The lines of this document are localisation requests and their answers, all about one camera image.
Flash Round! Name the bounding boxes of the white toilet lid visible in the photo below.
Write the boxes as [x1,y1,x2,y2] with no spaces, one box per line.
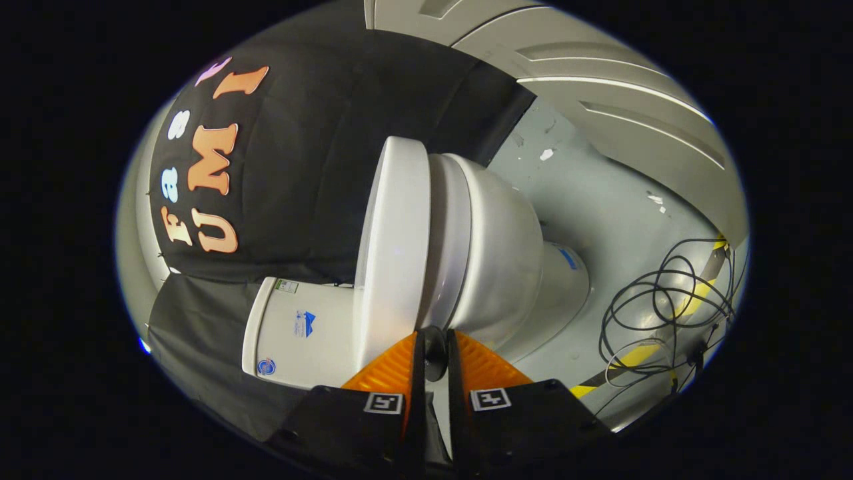
[353,137,448,382]

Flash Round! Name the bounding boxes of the white ceramic toilet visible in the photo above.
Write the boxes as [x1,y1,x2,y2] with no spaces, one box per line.
[241,153,592,389]

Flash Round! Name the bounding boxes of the black floor cables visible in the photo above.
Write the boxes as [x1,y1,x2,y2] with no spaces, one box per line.
[598,238,747,401]

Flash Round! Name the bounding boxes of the white cabinet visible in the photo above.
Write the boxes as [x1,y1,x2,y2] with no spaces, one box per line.
[363,0,750,247]

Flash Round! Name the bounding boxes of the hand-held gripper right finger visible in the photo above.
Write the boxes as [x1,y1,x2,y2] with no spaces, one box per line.
[445,329,610,477]

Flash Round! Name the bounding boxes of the yellow black floor tape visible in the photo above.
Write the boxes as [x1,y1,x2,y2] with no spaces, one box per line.
[570,237,730,399]

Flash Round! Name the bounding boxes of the black backdrop cloth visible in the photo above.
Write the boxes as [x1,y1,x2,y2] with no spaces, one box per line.
[143,30,537,441]

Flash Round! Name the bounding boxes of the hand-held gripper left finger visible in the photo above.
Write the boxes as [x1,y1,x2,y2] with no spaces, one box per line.
[267,331,427,477]

